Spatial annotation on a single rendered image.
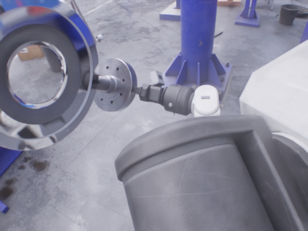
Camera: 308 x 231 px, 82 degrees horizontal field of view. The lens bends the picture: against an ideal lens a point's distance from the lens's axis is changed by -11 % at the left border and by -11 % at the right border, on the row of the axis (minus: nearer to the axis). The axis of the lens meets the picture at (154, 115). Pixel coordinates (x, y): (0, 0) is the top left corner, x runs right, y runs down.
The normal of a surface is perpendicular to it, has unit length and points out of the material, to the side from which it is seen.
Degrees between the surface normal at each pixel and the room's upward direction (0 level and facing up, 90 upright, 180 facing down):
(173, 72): 90
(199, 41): 90
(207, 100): 7
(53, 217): 0
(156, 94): 50
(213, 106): 7
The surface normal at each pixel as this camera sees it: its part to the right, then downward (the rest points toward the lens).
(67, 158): -0.09, -0.69
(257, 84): -0.88, -0.24
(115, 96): -0.47, 0.04
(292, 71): -0.40, -0.76
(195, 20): -0.29, 0.71
